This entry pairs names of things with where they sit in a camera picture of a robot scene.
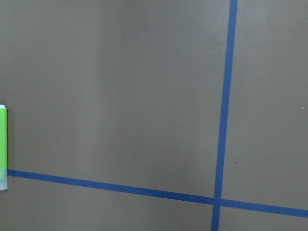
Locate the green highlighter pen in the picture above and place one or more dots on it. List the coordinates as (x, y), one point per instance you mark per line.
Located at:
(3, 148)

